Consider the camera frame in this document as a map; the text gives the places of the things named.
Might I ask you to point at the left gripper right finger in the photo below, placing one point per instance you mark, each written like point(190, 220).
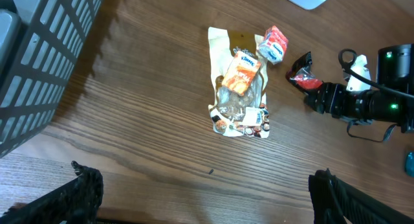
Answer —
point(335, 201)

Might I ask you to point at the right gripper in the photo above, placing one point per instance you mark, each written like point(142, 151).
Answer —
point(329, 98)

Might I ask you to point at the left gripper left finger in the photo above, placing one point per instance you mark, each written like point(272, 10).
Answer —
point(77, 201)

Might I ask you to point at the red small packet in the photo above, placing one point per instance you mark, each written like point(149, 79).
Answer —
point(300, 75)

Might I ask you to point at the red white tissue pack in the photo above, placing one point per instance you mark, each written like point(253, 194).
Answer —
point(274, 45)

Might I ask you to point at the orange small box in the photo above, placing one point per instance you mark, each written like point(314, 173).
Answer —
point(241, 72)

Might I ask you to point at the beige snack pouch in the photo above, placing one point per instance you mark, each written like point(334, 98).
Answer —
point(233, 115)

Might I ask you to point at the blue mouthwash bottle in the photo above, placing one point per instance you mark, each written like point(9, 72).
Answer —
point(409, 164)

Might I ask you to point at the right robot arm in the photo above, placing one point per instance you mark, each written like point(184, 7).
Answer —
point(391, 100)

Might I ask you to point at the grey plastic shopping basket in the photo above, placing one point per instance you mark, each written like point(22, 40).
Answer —
point(41, 41)

